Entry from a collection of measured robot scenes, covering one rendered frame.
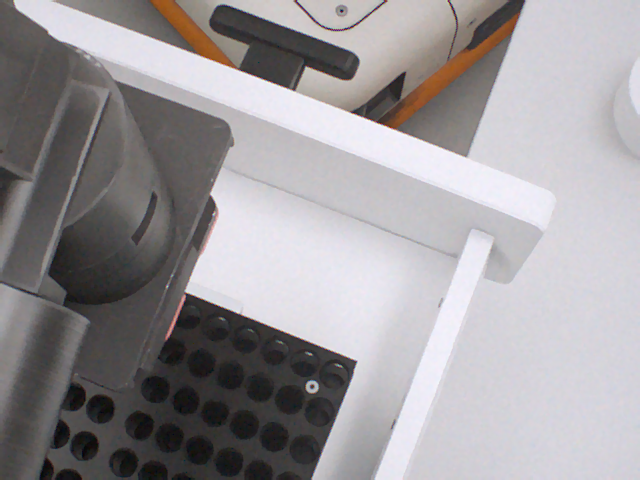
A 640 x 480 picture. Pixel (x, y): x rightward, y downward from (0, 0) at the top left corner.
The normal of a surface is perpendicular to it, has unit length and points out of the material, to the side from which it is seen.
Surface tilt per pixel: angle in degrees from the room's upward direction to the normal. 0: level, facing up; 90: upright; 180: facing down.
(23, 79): 57
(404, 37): 39
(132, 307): 4
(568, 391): 0
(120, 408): 0
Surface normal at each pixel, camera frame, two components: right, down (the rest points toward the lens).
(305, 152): -0.37, 0.89
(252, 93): 0.03, -0.27
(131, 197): 0.89, 0.43
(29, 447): 0.86, 0.17
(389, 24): 0.22, -0.04
